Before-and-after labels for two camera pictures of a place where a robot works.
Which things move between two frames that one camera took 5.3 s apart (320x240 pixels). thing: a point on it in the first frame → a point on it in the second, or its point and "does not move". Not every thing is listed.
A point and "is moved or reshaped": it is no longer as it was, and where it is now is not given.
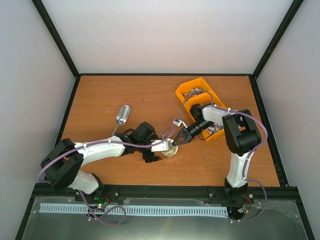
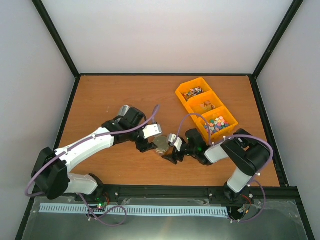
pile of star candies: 217,127 does not move
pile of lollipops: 193,90 does not move
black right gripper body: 201,125 → 192,151
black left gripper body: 149,158 → 141,146
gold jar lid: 172,149 is moved or reshaped
